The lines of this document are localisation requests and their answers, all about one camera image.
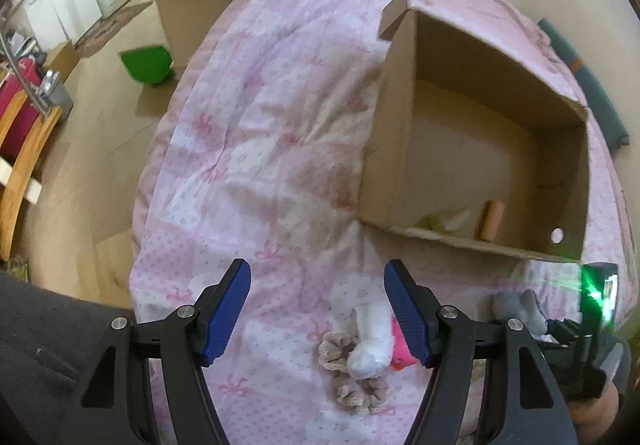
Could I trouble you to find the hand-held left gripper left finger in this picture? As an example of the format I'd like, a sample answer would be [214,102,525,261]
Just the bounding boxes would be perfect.
[70,259,252,445]

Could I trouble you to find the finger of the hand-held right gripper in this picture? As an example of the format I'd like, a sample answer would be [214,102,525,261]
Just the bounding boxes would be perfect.
[544,318,585,347]

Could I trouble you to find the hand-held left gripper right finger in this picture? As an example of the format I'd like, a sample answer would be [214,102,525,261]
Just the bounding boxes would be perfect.
[382,259,576,445]

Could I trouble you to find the white sock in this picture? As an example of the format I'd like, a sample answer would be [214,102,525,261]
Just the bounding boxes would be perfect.
[347,302,396,381]

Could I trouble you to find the grey sock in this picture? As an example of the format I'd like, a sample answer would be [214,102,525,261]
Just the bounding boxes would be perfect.
[492,289,548,341]

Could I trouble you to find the pale yellow soft item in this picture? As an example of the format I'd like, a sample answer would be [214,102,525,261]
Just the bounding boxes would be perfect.
[415,207,473,233]

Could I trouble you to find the person's right hand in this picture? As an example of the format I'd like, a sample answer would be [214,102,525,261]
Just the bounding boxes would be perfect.
[569,382,624,432]

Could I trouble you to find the pink sock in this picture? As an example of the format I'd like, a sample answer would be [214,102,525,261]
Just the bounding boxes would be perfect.
[390,317,416,372]

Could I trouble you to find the beige lace scrunchie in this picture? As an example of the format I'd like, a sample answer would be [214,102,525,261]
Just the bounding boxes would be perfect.
[317,330,392,416]

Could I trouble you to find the brown cardboard tube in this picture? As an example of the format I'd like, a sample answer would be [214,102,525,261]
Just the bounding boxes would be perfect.
[477,200,506,242]

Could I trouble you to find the pink patterned bed sheet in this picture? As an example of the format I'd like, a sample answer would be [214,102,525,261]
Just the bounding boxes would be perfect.
[129,0,632,445]

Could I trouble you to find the dark grey cloth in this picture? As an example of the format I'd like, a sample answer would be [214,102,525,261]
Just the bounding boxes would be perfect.
[0,272,136,445]

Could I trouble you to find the wooden chair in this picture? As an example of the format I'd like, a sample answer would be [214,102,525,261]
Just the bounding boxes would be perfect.
[0,67,63,261]

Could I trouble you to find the grey trash bin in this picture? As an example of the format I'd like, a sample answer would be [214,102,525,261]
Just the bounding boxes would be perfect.
[37,70,75,123]

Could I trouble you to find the tall cardboard box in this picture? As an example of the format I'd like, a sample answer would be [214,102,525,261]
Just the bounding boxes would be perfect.
[150,0,232,70]

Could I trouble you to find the small cardboard box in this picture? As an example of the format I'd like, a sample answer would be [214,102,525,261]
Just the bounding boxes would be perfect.
[42,40,81,76]

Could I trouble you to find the brown patterned rug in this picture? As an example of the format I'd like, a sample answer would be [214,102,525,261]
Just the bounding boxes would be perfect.
[75,0,155,58]

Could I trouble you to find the red bag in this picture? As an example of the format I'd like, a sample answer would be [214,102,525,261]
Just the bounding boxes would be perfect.
[0,57,43,160]

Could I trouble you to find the metal rod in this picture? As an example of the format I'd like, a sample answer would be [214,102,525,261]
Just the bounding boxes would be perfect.
[0,30,51,116]

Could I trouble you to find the white kitchen cabinets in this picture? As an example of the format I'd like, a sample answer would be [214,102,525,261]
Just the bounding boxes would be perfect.
[22,0,103,46]

